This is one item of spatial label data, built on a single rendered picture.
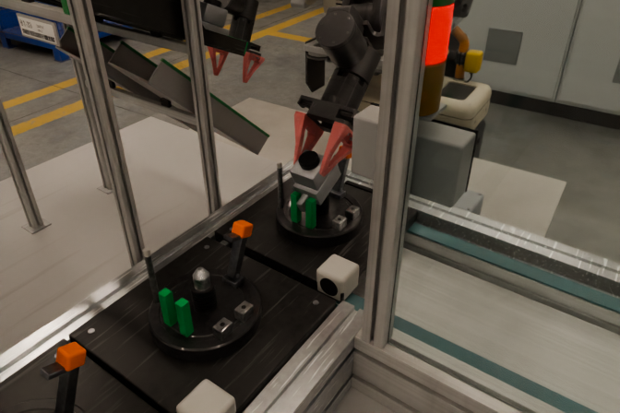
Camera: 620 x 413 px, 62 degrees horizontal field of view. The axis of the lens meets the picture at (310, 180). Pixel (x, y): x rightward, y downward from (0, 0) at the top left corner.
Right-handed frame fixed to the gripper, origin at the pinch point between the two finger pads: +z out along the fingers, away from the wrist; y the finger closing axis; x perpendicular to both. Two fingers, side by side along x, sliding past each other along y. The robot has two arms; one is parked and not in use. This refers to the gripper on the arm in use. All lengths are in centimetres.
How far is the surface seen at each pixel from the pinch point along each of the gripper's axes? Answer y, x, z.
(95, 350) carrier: -6.7, -16.1, 32.8
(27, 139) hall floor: -273, 127, 19
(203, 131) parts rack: -19.3, -3.1, 1.0
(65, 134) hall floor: -261, 139, 6
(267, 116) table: -49, 48, -18
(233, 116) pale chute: -21.0, 3.8, -4.5
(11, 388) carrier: -9.7, -22.1, 38.9
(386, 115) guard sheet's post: 18.8, -22.6, -2.4
